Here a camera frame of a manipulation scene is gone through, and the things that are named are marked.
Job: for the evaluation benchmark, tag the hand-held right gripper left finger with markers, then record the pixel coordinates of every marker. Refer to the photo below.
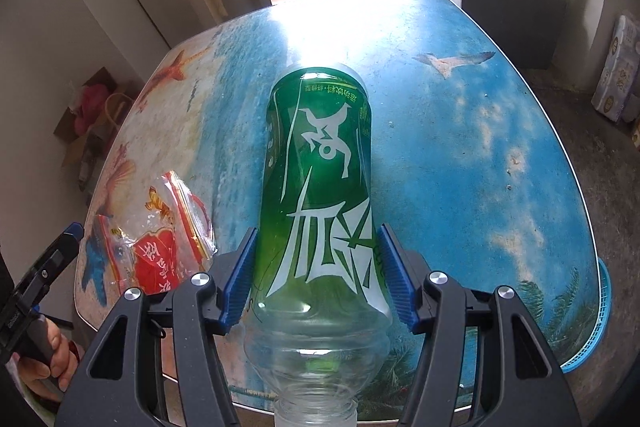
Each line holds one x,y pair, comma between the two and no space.
240,277

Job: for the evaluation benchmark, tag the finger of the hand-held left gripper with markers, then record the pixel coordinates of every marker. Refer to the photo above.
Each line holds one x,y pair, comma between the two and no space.
55,257

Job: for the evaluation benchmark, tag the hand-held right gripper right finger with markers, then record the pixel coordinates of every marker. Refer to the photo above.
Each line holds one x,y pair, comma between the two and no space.
397,277

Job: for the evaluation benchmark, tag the clear plastic bag red label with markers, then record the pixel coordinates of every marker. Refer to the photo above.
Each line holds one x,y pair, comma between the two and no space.
155,257

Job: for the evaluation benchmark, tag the green label plastic bottle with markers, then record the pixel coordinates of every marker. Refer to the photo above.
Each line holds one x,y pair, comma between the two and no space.
320,182

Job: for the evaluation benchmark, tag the blue plastic basket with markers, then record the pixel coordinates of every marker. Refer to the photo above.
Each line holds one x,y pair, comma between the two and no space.
592,332

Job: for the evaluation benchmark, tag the person's left hand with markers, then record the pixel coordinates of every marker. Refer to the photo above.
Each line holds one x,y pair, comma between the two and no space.
55,379

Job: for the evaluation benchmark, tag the cardboard box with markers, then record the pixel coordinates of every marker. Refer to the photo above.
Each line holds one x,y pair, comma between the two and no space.
67,127

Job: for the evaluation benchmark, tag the woven straw basket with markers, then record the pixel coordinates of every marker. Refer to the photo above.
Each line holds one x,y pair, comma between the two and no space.
120,117

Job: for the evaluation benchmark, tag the pink plastic bag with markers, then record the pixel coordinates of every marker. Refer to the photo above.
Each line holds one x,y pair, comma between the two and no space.
92,107

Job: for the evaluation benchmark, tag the grey cabinet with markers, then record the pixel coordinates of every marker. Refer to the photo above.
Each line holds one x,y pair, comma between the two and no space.
500,22

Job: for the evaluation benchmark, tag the white tissue pack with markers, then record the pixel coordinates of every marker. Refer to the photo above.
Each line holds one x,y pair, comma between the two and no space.
617,67

